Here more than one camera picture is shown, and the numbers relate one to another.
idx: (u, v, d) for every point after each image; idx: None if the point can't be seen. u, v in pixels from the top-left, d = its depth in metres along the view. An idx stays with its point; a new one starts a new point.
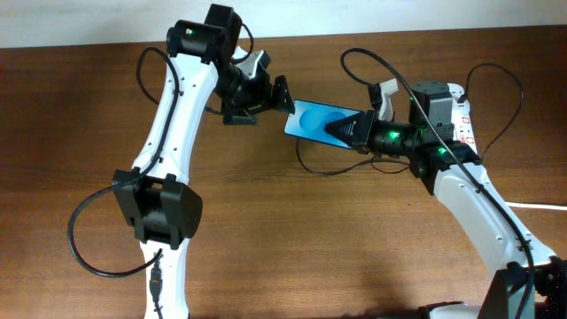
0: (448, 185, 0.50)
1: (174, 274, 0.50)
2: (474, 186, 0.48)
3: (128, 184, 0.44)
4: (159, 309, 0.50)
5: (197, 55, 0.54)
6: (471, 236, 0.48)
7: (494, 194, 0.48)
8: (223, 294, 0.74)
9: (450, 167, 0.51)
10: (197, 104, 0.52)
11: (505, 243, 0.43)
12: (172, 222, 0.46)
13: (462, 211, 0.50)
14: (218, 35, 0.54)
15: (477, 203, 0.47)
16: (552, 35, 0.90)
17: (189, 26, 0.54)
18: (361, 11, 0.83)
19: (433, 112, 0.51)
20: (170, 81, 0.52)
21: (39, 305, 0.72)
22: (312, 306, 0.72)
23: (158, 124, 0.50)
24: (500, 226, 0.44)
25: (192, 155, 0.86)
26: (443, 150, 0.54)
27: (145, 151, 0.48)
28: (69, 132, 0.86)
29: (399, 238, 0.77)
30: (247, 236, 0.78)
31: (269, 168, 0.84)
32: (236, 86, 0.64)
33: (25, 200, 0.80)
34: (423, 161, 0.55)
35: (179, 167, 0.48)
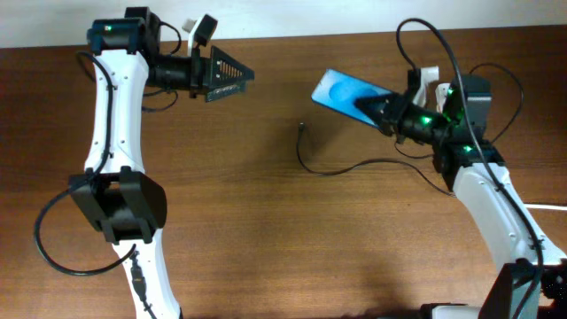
0: (464, 181, 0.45)
1: (153, 269, 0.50)
2: (494, 184, 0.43)
3: (84, 185, 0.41)
4: (149, 308, 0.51)
5: (121, 49, 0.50)
6: (478, 228, 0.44)
7: (512, 192, 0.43)
8: (216, 296, 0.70)
9: (474, 165, 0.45)
10: (135, 94, 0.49)
11: (518, 241, 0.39)
12: (140, 216, 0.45)
13: (471, 203, 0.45)
14: (137, 27, 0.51)
15: (492, 198, 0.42)
16: (552, 35, 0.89)
17: (105, 23, 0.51)
18: (361, 11, 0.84)
19: (469, 107, 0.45)
20: (101, 79, 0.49)
21: (30, 302, 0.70)
22: (310, 307, 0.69)
23: (100, 122, 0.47)
24: (515, 224, 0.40)
25: (185, 151, 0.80)
26: (469, 149, 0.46)
27: (93, 151, 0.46)
28: (64, 129, 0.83)
29: (401, 238, 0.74)
30: (245, 236, 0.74)
31: (267, 167, 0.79)
32: (162, 72, 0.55)
33: (17, 197, 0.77)
34: (446, 157, 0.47)
35: (131, 157, 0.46)
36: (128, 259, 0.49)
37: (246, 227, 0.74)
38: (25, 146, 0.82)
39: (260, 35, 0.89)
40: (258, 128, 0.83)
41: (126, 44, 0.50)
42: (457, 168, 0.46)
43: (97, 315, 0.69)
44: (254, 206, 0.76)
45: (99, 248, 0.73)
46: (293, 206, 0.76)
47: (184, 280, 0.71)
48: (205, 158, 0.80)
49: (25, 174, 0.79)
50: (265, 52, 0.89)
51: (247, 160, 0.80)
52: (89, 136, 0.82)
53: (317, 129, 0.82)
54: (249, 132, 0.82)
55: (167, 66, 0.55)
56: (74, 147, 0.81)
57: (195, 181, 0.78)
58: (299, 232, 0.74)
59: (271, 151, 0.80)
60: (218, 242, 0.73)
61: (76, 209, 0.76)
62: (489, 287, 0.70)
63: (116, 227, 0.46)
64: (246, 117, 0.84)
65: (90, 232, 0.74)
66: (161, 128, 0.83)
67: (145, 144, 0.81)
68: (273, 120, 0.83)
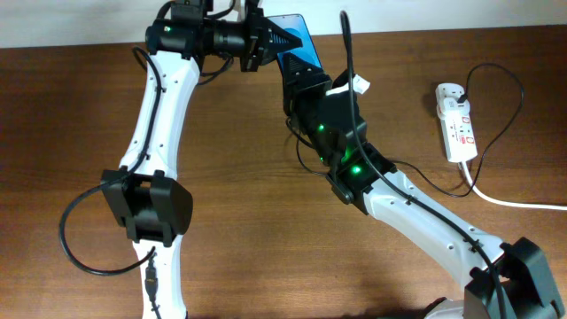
0: (382, 206, 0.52)
1: (167, 271, 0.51)
2: (403, 198, 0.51)
3: (117, 183, 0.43)
4: (156, 309, 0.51)
5: (177, 50, 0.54)
6: (422, 246, 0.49)
7: (423, 197, 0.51)
8: (216, 296, 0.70)
9: (373, 186, 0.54)
10: (180, 98, 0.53)
11: (456, 248, 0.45)
12: (164, 221, 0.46)
13: (400, 227, 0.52)
14: (196, 29, 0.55)
15: (411, 213, 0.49)
16: (551, 35, 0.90)
17: (165, 23, 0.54)
18: (361, 11, 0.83)
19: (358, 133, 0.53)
20: (151, 79, 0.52)
21: (33, 302, 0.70)
22: (310, 307, 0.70)
23: (143, 123, 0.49)
24: (446, 235, 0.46)
25: (184, 151, 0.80)
26: (358, 169, 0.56)
27: (132, 149, 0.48)
28: (66, 129, 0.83)
29: (400, 237, 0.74)
30: (245, 235, 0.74)
31: (267, 167, 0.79)
32: (221, 40, 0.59)
33: (19, 198, 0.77)
34: (342, 183, 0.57)
35: (166, 161, 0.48)
36: (145, 260, 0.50)
37: (247, 226, 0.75)
38: (26, 145, 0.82)
39: None
40: (258, 127, 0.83)
41: (182, 47, 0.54)
42: (361, 195, 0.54)
43: (98, 315, 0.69)
44: (254, 205, 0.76)
45: (99, 248, 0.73)
46: (294, 206, 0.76)
47: (184, 280, 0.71)
48: (205, 157, 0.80)
49: (26, 173, 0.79)
50: None
51: (248, 160, 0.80)
52: (88, 136, 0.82)
53: None
54: (249, 132, 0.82)
55: (227, 34, 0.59)
56: (76, 147, 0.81)
57: (195, 181, 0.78)
58: (299, 232, 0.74)
59: (271, 151, 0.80)
60: (219, 242, 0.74)
61: (78, 209, 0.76)
62: None
63: (140, 225, 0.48)
64: (247, 117, 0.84)
65: (91, 231, 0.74)
66: None
67: None
68: (274, 120, 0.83)
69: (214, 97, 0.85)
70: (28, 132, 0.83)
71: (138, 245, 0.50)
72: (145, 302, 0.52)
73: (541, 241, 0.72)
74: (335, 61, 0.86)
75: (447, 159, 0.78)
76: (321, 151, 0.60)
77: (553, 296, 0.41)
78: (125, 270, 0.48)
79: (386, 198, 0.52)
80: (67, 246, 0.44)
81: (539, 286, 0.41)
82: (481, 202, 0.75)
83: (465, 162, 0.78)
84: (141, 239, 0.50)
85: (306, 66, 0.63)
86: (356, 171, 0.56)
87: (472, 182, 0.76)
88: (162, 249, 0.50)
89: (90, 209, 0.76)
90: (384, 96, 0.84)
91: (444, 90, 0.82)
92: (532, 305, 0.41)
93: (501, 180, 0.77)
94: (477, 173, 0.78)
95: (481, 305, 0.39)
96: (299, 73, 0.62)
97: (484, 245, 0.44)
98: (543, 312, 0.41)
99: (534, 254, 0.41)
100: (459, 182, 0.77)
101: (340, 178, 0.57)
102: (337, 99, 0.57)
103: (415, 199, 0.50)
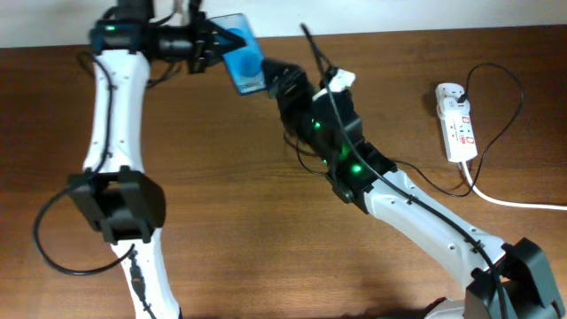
0: (383, 207, 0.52)
1: (151, 268, 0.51)
2: (404, 198, 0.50)
3: (84, 185, 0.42)
4: (148, 307, 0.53)
5: (122, 49, 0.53)
6: (422, 245, 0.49)
7: (423, 197, 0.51)
8: (216, 296, 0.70)
9: (373, 185, 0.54)
10: (135, 93, 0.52)
11: (458, 249, 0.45)
12: (138, 216, 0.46)
13: (400, 226, 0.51)
14: (139, 27, 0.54)
15: (412, 213, 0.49)
16: (551, 35, 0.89)
17: (107, 23, 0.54)
18: (361, 11, 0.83)
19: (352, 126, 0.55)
20: (102, 79, 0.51)
21: (34, 303, 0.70)
22: (311, 307, 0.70)
23: (100, 123, 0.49)
24: (446, 236, 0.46)
25: (183, 151, 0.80)
26: (359, 168, 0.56)
27: (93, 150, 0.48)
28: (66, 129, 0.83)
29: (400, 238, 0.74)
30: (245, 235, 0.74)
31: (267, 167, 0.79)
32: (167, 45, 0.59)
33: (19, 198, 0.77)
34: (344, 184, 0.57)
35: (130, 157, 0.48)
36: (126, 258, 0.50)
37: (246, 227, 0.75)
38: (24, 145, 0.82)
39: (259, 34, 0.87)
40: (258, 126, 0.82)
41: (128, 44, 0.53)
42: (361, 194, 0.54)
43: (97, 315, 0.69)
44: (254, 205, 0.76)
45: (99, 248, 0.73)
46: (294, 206, 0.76)
47: (184, 280, 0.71)
48: (205, 157, 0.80)
49: (26, 173, 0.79)
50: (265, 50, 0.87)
51: (247, 160, 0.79)
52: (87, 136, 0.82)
53: None
54: (248, 131, 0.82)
55: (173, 39, 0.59)
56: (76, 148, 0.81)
57: (194, 181, 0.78)
58: (299, 232, 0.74)
59: (271, 151, 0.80)
60: (219, 242, 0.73)
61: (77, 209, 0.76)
62: None
63: (115, 227, 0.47)
64: (246, 116, 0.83)
65: None
66: (160, 128, 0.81)
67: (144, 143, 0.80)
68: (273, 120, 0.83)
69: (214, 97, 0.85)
70: (27, 132, 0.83)
71: (117, 245, 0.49)
72: (136, 301, 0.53)
73: (541, 241, 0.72)
74: (335, 61, 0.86)
75: (447, 159, 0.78)
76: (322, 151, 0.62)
77: (553, 296, 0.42)
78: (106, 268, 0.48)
79: (386, 198, 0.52)
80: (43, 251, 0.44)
81: (540, 286, 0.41)
82: (481, 202, 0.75)
83: (465, 162, 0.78)
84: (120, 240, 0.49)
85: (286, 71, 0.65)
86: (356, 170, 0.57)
87: (472, 182, 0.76)
88: (143, 245, 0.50)
89: None
90: (384, 95, 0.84)
91: (444, 90, 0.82)
92: (532, 306, 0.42)
93: (501, 180, 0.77)
94: (477, 173, 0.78)
95: (483, 307, 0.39)
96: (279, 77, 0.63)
97: (485, 245, 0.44)
98: (541, 313, 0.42)
99: (535, 254, 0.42)
100: (459, 182, 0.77)
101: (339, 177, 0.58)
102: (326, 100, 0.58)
103: (415, 199, 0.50)
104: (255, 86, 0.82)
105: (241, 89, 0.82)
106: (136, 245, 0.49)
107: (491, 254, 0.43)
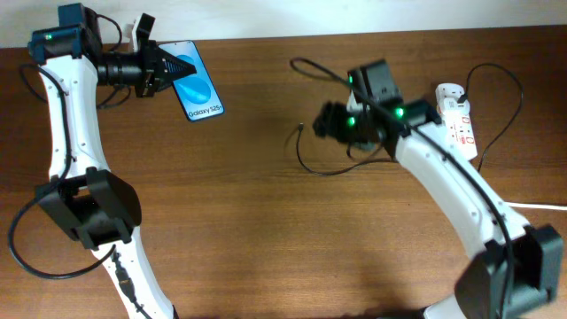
0: (415, 156, 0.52)
1: (137, 268, 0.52)
2: (439, 156, 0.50)
3: (51, 193, 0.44)
4: (142, 308, 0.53)
5: (66, 54, 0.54)
6: (443, 206, 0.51)
7: (461, 159, 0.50)
8: (216, 296, 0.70)
9: (412, 133, 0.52)
10: (87, 97, 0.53)
11: (480, 215, 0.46)
12: (113, 216, 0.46)
13: (428, 180, 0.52)
14: (78, 32, 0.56)
15: (442, 172, 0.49)
16: (552, 35, 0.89)
17: (46, 34, 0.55)
18: (361, 11, 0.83)
19: (373, 81, 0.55)
20: (51, 88, 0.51)
21: (34, 303, 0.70)
22: (310, 307, 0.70)
23: (58, 129, 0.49)
24: (472, 201, 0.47)
25: (183, 151, 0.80)
26: (401, 112, 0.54)
27: (55, 157, 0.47)
28: None
29: (400, 238, 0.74)
30: (245, 236, 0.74)
31: (267, 167, 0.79)
32: (116, 70, 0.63)
33: (13, 198, 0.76)
34: (381, 127, 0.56)
35: (93, 158, 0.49)
36: (111, 260, 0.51)
37: (246, 227, 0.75)
38: (19, 144, 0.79)
39: (259, 34, 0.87)
40: (258, 127, 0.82)
41: (70, 50, 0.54)
42: (398, 139, 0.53)
43: (97, 315, 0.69)
44: (254, 205, 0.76)
45: None
46: (294, 206, 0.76)
47: (184, 280, 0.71)
48: (204, 157, 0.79)
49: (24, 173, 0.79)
50: (264, 50, 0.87)
51: (247, 159, 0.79)
52: None
53: None
54: (248, 131, 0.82)
55: (121, 65, 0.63)
56: None
57: (194, 181, 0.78)
58: (298, 232, 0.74)
59: (270, 151, 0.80)
60: (218, 242, 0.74)
61: None
62: None
63: (93, 232, 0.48)
64: (245, 116, 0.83)
65: None
66: (159, 127, 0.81)
67: (144, 143, 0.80)
68: (273, 120, 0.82)
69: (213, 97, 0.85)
70: (22, 130, 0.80)
71: (98, 249, 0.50)
72: (128, 304, 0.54)
73: None
74: (334, 61, 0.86)
75: None
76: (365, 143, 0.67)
77: (553, 284, 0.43)
78: (92, 269, 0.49)
79: (422, 150, 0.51)
80: (24, 260, 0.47)
81: (546, 270, 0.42)
82: None
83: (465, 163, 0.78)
84: (100, 245, 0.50)
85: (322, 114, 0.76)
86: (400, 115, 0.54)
87: None
88: (125, 245, 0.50)
89: None
90: None
91: (444, 90, 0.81)
92: (532, 287, 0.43)
93: (501, 180, 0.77)
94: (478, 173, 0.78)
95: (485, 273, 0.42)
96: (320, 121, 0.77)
97: (507, 221, 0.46)
98: (539, 295, 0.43)
99: (552, 243, 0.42)
100: None
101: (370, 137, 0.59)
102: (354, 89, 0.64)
103: (451, 159, 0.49)
104: (206, 113, 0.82)
105: (190, 116, 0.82)
106: (118, 245, 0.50)
107: (511, 231, 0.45)
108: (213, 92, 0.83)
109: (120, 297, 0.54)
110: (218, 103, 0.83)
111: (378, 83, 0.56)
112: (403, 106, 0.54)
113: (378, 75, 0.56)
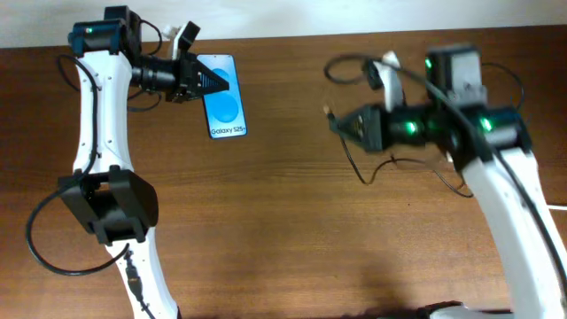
0: (485, 182, 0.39)
1: (148, 268, 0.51)
2: (518, 196, 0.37)
3: (75, 187, 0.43)
4: (146, 307, 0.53)
5: (104, 50, 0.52)
6: (500, 252, 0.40)
7: (538, 206, 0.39)
8: (217, 295, 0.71)
9: (494, 155, 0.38)
10: (120, 93, 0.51)
11: (547, 288, 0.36)
12: (130, 214, 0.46)
13: (489, 213, 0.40)
14: (119, 27, 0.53)
15: (517, 229, 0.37)
16: (552, 35, 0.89)
17: (86, 26, 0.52)
18: (361, 10, 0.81)
19: (456, 78, 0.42)
20: (85, 81, 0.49)
21: (36, 304, 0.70)
22: (310, 306, 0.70)
23: (87, 124, 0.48)
24: (542, 264, 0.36)
25: (183, 151, 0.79)
26: (487, 124, 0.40)
27: (81, 151, 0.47)
28: (59, 127, 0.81)
29: (400, 238, 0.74)
30: (246, 236, 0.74)
31: (268, 167, 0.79)
32: (151, 74, 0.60)
33: (17, 199, 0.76)
34: (454, 130, 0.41)
35: (119, 157, 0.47)
36: (120, 259, 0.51)
37: (247, 227, 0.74)
38: (23, 144, 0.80)
39: (259, 34, 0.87)
40: (258, 126, 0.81)
41: (108, 46, 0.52)
42: (471, 163, 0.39)
43: (98, 315, 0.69)
44: (254, 206, 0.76)
45: (101, 248, 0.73)
46: (295, 206, 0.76)
47: (185, 280, 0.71)
48: (205, 158, 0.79)
49: (22, 174, 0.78)
50: (264, 50, 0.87)
51: (247, 160, 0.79)
52: None
53: (319, 128, 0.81)
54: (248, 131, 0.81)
55: (157, 70, 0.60)
56: (72, 146, 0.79)
57: (194, 182, 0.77)
58: (299, 232, 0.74)
59: (271, 151, 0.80)
60: (220, 242, 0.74)
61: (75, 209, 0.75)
62: (486, 287, 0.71)
63: (109, 229, 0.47)
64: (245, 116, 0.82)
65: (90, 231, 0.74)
66: (159, 127, 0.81)
67: (146, 143, 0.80)
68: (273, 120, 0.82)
69: None
70: (24, 131, 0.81)
71: (112, 246, 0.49)
72: (134, 302, 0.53)
73: None
74: None
75: None
76: (387, 145, 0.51)
77: None
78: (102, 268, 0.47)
79: (500, 186, 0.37)
80: (36, 253, 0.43)
81: None
82: None
83: None
84: (113, 242, 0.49)
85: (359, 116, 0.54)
86: (486, 129, 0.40)
87: None
88: (137, 244, 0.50)
89: None
90: None
91: None
92: None
93: None
94: None
95: None
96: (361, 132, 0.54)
97: None
98: None
99: None
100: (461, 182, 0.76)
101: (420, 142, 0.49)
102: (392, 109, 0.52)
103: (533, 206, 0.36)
104: (229, 133, 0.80)
105: (213, 133, 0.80)
106: (130, 245, 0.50)
107: None
108: (240, 112, 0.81)
109: (128, 295, 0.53)
110: (243, 124, 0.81)
111: (462, 76, 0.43)
112: (489, 115, 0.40)
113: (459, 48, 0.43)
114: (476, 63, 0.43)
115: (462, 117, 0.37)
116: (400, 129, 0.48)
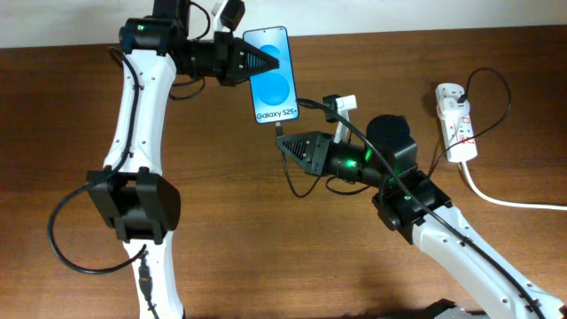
0: (431, 240, 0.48)
1: (161, 269, 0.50)
2: (456, 239, 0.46)
3: (103, 183, 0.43)
4: (152, 308, 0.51)
5: (151, 49, 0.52)
6: (466, 288, 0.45)
7: (479, 241, 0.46)
8: (216, 296, 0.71)
9: (425, 219, 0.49)
10: (159, 94, 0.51)
11: (508, 299, 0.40)
12: (151, 216, 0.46)
13: (450, 269, 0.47)
14: (169, 28, 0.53)
15: (463, 258, 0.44)
16: (554, 35, 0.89)
17: (138, 22, 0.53)
18: (360, 10, 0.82)
19: (399, 161, 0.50)
20: (128, 78, 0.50)
21: (36, 305, 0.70)
22: (310, 307, 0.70)
23: (124, 122, 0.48)
24: (499, 285, 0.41)
25: (182, 151, 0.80)
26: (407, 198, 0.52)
27: (114, 148, 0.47)
28: (60, 127, 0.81)
29: (399, 238, 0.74)
30: (247, 236, 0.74)
31: (268, 167, 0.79)
32: (193, 62, 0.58)
33: (16, 199, 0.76)
34: (394, 213, 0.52)
35: (150, 159, 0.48)
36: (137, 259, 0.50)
37: (247, 227, 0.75)
38: (22, 144, 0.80)
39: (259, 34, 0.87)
40: (258, 126, 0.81)
41: (157, 45, 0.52)
42: (411, 225, 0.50)
43: (98, 315, 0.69)
44: (254, 206, 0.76)
45: (99, 248, 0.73)
46: (295, 206, 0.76)
47: (185, 281, 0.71)
48: (205, 158, 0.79)
49: (21, 174, 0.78)
50: None
51: (246, 160, 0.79)
52: (87, 134, 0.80)
53: (317, 128, 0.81)
54: (248, 131, 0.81)
55: (198, 58, 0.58)
56: (71, 146, 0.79)
57: (194, 181, 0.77)
58: (299, 232, 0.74)
59: (271, 151, 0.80)
60: (220, 243, 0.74)
61: (74, 210, 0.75)
62: None
63: (128, 226, 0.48)
64: (245, 116, 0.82)
65: (90, 232, 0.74)
66: None
67: None
68: None
69: (213, 95, 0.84)
70: (24, 130, 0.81)
71: (129, 245, 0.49)
72: (141, 301, 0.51)
73: (539, 242, 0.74)
74: (334, 62, 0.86)
75: (447, 159, 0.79)
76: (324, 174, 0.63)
77: None
78: (116, 269, 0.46)
79: (438, 235, 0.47)
80: (55, 245, 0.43)
81: None
82: (481, 203, 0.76)
83: (465, 162, 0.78)
84: (132, 240, 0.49)
85: (304, 141, 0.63)
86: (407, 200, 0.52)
87: (472, 182, 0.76)
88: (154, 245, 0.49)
89: (89, 209, 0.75)
90: (384, 96, 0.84)
91: (444, 90, 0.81)
92: None
93: (502, 180, 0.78)
94: (477, 174, 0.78)
95: None
96: (306, 154, 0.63)
97: (541, 304, 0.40)
98: None
99: None
100: (459, 182, 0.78)
101: (349, 176, 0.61)
102: (337, 146, 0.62)
103: (469, 242, 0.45)
104: (276, 117, 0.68)
105: (259, 118, 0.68)
106: (148, 245, 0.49)
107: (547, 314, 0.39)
108: (291, 92, 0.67)
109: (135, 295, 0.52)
110: (294, 105, 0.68)
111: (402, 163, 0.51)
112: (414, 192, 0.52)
113: (397, 130, 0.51)
114: (415, 152, 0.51)
115: (405, 188, 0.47)
116: (341, 164, 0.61)
